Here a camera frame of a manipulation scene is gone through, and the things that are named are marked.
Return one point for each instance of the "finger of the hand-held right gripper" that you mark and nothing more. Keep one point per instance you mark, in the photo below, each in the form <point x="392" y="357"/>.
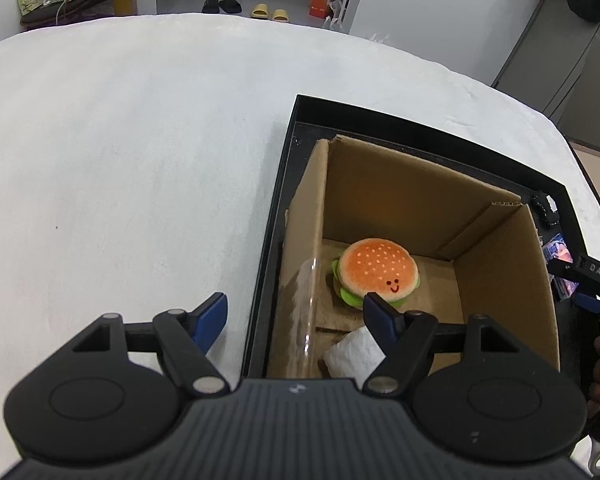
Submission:
<point x="587" y="302"/>
<point x="562" y="267"/>

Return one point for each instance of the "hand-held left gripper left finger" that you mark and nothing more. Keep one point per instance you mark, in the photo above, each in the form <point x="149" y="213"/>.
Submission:
<point x="210" y="317"/>

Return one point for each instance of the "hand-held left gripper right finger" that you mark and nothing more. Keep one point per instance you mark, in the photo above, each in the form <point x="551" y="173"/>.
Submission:
<point x="380" y="317"/>

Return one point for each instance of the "purple tissue pack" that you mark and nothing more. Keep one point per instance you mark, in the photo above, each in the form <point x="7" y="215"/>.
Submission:
<point x="555" y="250"/>

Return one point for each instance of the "white tissue packet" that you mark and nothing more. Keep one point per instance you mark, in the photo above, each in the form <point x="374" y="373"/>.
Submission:
<point x="352" y="355"/>

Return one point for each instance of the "hamburger plush toy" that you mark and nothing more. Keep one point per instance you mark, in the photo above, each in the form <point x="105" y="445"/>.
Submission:
<point x="375" y="265"/>

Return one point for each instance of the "brown cardboard box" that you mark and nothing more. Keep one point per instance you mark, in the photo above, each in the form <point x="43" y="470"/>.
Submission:
<point x="505" y="285"/>

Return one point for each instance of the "black tray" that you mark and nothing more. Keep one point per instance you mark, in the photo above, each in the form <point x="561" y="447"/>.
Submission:
<point x="300" y="130"/>

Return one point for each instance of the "grey board panel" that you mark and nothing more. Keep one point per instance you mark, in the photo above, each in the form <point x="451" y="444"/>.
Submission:
<point x="555" y="70"/>

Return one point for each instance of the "yellow slipper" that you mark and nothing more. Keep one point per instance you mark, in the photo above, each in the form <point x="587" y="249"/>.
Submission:
<point x="281" y="15"/>
<point x="260" y="11"/>

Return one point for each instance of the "black slipper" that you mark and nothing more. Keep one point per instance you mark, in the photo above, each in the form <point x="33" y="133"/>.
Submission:
<point x="231" y="5"/>
<point x="211" y="5"/>

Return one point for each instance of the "dark low bench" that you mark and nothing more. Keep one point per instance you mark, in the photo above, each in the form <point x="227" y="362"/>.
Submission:
<point x="80" y="10"/>

